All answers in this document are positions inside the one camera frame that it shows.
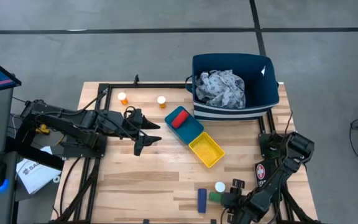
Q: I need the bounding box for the yellow plastic basket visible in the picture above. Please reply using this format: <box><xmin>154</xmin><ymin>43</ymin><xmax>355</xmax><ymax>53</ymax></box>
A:
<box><xmin>188</xmin><ymin>131</ymin><xmax>226</xmax><ymax>169</ymax></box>

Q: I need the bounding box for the black first aid pouch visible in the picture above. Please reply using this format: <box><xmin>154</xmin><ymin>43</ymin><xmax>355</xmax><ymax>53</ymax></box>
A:
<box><xmin>254</xmin><ymin>160</ymin><xmax>280</xmax><ymax>191</ymax></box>

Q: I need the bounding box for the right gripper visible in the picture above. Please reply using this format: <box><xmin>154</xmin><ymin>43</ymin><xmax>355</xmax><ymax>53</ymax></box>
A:
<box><xmin>219</xmin><ymin>179</ymin><xmax>255</xmax><ymax>216</ymax></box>

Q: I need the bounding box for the teal plastic basket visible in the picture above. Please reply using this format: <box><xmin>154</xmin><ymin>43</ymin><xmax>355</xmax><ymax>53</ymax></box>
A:
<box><xmin>164</xmin><ymin>105</ymin><xmax>205</xmax><ymax>146</ymax></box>

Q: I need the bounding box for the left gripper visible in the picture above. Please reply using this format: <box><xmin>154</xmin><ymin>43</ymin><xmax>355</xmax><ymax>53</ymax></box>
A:
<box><xmin>122</xmin><ymin>108</ymin><xmax>163</xmax><ymax>157</ymax></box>

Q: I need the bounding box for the green bandage roll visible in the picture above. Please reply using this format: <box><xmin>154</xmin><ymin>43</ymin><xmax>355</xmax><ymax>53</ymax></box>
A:
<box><xmin>209</xmin><ymin>192</ymin><xmax>226</xmax><ymax>204</ymax></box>

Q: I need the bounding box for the navy white striped fabric bin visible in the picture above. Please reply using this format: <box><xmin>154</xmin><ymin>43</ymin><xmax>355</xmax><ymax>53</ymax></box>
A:
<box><xmin>185</xmin><ymin>52</ymin><xmax>281</xmax><ymax>123</ymax></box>

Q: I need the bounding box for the red bandage roll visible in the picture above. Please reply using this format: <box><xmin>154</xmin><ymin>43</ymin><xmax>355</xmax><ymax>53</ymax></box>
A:
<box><xmin>170</xmin><ymin>109</ymin><xmax>190</xmax><ymax>129</ymax></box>

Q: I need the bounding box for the patterned white blue cloth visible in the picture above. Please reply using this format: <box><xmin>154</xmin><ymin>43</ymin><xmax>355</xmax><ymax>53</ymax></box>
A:
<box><xmin>194</xmin><ymin>69</ymin><xmax>247</xmax><ymax>110</ymax></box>

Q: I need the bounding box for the yellow cable connector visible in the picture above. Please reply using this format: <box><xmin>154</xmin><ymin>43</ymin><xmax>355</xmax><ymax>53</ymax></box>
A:
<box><xmin>35</xmin><ymin>124</ymin><xmax>51</xmax><ymax>136</ymax></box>

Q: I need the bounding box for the black aluminium table frame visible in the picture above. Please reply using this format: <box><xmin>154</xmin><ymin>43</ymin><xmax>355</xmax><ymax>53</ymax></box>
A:
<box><xmin>50</xmin><ymin>74</ymin><xmax>321</xmax><ymax>224</ymax></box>

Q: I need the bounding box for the white paper booklet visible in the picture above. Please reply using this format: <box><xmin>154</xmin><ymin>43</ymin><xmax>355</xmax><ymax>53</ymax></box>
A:
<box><xmin>16</xmin><ymin>146</ymin><xmax>63</xmax><ymax>195</ymax></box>

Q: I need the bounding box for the orange pill bottle white cap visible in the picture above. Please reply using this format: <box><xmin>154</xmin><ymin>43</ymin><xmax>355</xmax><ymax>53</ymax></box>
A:
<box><xmin>117</xmin><ymin>91</ymin><xmax>129</xmax><ymax>106</ymax></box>
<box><xmin>157</xmin><ymin>95</ymin><xmax>168</xmax><ymax>110</ymax></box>

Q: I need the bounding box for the blue bandage roll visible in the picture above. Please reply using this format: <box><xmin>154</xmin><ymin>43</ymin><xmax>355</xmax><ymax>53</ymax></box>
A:
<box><xmin>197</xmin><ymin>188</ymin><xmax>208</xmax><ymax>214</ymax></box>

